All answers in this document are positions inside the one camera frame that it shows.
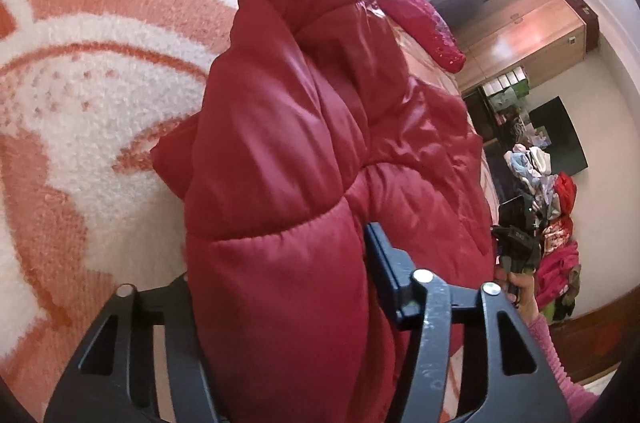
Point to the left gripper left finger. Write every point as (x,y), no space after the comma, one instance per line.
(111,376)

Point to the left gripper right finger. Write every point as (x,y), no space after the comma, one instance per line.
(505,376)

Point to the red quilted puffer jacket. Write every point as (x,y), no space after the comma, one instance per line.
(311,127)

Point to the pile of colourful clothes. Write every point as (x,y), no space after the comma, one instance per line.
(544,209)

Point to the person's right hand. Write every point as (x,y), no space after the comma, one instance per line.
(520,290)

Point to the black television screen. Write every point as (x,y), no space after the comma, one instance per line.
(565,148)

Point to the dark cluttered side table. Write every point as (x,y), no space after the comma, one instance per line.
(496,109)

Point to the wooden wardrobe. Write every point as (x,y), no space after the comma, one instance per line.
(541,37)

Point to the orange white floral blanket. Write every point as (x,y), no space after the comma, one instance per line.
(87,89)

